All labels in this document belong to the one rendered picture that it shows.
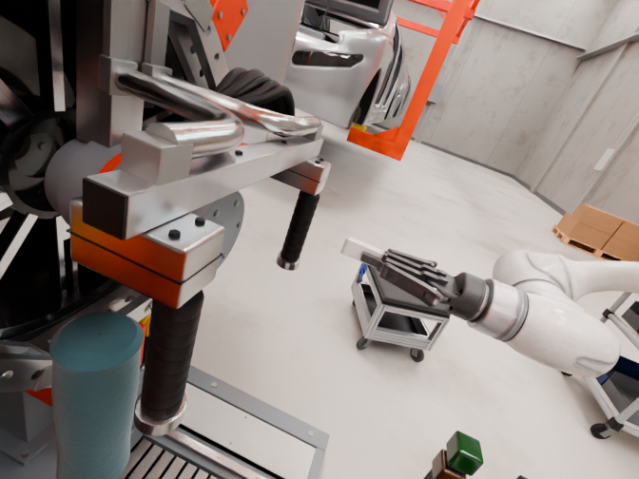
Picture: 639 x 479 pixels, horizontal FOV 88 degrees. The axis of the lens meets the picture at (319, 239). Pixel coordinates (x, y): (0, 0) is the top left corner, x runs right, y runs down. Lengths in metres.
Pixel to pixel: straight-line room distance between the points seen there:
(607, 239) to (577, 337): 6.08
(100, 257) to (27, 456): 0.75
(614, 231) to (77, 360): 6.59
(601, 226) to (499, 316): 6.03
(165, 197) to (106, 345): 0.25
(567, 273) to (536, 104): 14.51
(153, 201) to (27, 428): 0.78
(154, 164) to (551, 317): 0.55
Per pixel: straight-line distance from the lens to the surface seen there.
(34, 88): 0.74
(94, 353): 0.44
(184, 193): 0.25
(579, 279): 0.76
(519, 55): 15.12
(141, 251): 0.24
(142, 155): 0.23
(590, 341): 0.64
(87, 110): 0.50
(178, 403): 0.35
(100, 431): 0.53
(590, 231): 6.57
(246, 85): 0.52
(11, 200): 0.57
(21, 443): 1.00
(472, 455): 0.62
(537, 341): 0.61
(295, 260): 0.60
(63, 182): 0.49
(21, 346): 0.61
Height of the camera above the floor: 1.07
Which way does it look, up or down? 25 degrees down
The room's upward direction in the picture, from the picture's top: 20 degrees clockwise
